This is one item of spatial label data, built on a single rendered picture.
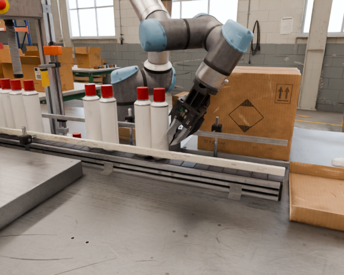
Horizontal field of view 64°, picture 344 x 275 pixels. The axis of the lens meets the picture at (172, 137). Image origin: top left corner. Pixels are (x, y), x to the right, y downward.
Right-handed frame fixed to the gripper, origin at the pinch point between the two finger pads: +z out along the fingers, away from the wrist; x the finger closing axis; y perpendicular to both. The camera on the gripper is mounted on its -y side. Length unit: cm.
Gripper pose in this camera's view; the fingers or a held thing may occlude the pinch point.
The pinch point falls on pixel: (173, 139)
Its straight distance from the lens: 81.3
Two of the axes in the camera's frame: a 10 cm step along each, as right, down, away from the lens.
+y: -3.6, 3.0, -8.8
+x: 8.1, 5.7, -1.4
